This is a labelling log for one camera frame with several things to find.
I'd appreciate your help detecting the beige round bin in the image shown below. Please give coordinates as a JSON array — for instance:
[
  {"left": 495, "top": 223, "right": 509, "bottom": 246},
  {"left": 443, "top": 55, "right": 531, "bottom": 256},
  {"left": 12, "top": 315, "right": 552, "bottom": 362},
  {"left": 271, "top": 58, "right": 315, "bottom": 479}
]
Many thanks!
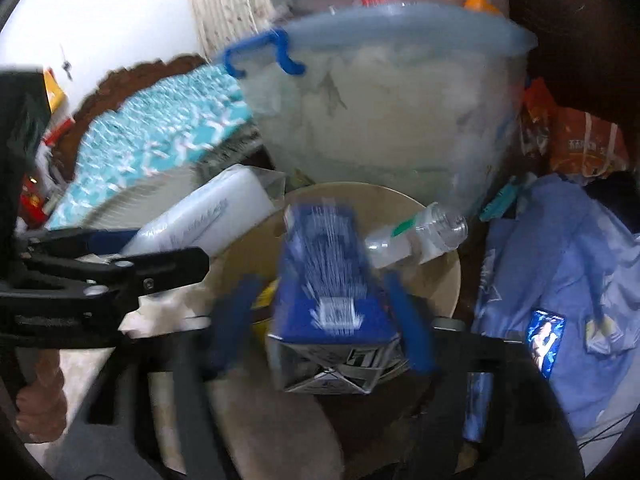
[{"left": 209, "top": 181, "right": 463, "bottom": 480}]

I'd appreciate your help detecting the large translucent storage box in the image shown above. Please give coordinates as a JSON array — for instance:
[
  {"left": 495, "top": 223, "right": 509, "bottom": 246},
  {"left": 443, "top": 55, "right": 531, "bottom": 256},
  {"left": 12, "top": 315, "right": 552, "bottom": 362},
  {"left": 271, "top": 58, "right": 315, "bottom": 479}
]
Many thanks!
[{"left": 222, "top": 1, "right": 539, "bottom": 213}]

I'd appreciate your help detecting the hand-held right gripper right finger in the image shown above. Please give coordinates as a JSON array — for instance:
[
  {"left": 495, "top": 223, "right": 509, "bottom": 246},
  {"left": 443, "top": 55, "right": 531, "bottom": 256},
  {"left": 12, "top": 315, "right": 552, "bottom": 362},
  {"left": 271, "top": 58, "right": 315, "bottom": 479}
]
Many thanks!
[{"left": 384, "top": 276, "right": 587, "bottom": 480}]

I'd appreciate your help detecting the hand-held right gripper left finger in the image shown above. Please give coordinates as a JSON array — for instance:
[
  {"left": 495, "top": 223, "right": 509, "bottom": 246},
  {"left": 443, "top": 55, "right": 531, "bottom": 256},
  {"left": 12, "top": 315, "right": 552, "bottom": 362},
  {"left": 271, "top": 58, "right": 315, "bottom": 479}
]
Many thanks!
[{"left": 60, "top": 276, "right": 264, "bottom": 480}]

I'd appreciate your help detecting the leaf print curtain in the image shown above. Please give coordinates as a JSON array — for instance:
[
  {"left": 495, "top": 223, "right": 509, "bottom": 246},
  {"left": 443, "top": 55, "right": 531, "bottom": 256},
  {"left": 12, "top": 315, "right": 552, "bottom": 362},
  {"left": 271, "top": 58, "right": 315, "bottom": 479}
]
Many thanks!
[{"left": 181, "top": 0, "right": 293, "bottom": 63}]

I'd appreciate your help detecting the light blue clothing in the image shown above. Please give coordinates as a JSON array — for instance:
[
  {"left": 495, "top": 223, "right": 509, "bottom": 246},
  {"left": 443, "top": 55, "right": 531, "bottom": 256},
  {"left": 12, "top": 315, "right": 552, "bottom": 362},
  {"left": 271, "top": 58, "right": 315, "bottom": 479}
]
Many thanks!
[{"left": 471, "top": 171, "right": 640, "bottom": 442}]

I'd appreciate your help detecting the orange snack bag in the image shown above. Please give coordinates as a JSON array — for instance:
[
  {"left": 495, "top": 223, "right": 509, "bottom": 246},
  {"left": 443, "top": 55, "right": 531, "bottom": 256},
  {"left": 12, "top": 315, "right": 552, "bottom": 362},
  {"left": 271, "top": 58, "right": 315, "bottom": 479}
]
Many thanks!
[
  {"left": 549, "top": 106, "right": 629, "bottom": 179},
  {"left": 519, "top": 77, "right": 559, "bottom": 162}
]

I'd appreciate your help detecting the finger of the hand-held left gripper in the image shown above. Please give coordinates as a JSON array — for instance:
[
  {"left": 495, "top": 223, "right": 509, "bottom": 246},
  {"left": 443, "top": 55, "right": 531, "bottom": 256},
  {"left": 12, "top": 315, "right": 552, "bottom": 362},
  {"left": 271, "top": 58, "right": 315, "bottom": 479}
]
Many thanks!
[
  {"left": 29, "top": 227, "right": 142, "bottom": 257},
  {"left": 29, "top": 246, "right": 212, "bottom": 302}
]

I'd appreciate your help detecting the clear plastic bottle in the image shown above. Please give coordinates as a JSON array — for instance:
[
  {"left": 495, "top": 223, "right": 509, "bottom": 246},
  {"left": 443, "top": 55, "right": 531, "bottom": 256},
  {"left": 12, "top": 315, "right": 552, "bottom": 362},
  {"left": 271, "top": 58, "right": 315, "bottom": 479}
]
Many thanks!
[{"left": 364, "top": 202, "right": 471, "bottom": 269}]

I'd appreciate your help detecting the blue milk carton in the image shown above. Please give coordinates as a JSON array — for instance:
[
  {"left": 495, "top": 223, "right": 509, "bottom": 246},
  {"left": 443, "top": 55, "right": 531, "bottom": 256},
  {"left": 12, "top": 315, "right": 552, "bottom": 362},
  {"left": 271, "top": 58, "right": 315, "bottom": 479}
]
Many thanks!
[{"left": 265, "top": 200, "right": 407, "bottom": 397}]

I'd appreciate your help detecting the person's left hand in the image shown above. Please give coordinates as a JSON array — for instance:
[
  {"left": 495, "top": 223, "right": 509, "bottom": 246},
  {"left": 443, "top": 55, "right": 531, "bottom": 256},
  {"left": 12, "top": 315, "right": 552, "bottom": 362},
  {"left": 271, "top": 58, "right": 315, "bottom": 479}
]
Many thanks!
[{"left": 14, "top": 349, "right": 69, "bottom": 444}]

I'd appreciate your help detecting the teal patterned cloth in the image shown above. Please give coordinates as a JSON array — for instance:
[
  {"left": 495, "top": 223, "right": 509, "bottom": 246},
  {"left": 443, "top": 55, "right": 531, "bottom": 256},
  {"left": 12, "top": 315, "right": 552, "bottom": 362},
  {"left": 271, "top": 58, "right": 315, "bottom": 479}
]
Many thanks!
[{"left": 49, "top": 64, "right": 254, "bottom": 232}]

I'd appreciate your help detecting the white plastic packet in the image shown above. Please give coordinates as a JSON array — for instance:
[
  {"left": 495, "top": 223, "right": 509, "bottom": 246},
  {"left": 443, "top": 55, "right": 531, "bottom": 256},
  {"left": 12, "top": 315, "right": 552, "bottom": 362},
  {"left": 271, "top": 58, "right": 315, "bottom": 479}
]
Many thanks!
[{"left": 121, "top": 164, "right": 277, "bottom": 262}]

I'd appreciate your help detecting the teal plastic clip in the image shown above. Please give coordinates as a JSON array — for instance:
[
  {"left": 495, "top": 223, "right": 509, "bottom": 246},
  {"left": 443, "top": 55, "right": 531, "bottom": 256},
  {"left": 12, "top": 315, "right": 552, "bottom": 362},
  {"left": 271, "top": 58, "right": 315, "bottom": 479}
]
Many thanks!
[{"left": 479, "top": 174, "right": 524, "bottom": 222}]

